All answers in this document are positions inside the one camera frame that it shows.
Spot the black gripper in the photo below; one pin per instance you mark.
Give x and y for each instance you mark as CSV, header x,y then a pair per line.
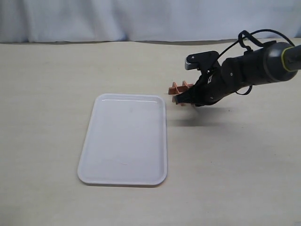
x,y
221,83

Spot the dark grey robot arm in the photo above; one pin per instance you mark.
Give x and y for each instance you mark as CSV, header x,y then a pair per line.
x,y
274,62

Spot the white backdrop cloth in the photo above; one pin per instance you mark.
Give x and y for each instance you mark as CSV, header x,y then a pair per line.
x,y
143,20

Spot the white plastic tray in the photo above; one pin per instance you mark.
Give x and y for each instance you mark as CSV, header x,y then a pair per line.
x,y
126,142

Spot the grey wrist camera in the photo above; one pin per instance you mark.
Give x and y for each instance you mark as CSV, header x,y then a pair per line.
x,y
203,61

